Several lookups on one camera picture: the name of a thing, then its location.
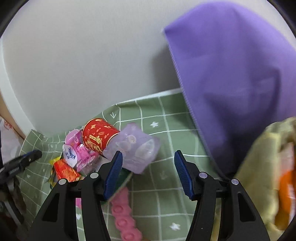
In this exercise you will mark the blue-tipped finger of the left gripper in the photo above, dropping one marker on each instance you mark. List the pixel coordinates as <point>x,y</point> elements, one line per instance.
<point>18,164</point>

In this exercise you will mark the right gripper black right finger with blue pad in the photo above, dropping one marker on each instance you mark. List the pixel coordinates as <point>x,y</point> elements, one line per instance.
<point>239,219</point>

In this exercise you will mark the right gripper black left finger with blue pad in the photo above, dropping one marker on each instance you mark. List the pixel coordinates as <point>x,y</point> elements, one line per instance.
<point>56,219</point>

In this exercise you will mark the red gold paper cup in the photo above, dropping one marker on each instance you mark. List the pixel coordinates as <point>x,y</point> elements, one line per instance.
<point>97,133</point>

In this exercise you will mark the olive green trash bag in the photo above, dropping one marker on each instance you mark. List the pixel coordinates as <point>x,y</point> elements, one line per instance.
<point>267,173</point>

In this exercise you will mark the white plastic bag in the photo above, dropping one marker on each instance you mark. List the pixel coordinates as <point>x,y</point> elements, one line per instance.
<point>11,142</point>

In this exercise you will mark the yellow snack wrapper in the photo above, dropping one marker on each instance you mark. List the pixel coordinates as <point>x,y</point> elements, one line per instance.
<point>53,178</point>

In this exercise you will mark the red orange snack wrapper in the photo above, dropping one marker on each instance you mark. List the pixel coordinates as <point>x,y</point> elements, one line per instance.
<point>64,171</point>

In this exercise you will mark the pink candy blister strip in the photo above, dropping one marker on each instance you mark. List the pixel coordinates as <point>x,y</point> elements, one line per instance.
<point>122,212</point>

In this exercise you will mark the pink cartoon snack wrapper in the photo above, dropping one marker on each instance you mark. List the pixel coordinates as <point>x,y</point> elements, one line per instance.
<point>86,157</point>

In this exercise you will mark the pink yogurt bottle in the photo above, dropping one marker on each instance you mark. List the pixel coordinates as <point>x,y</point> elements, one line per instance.
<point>73,149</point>

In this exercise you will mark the clear purple plastic tray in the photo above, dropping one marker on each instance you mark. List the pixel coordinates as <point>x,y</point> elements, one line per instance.
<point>138,148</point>

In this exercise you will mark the purple pillow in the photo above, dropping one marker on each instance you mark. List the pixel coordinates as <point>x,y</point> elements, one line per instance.
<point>237,75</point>

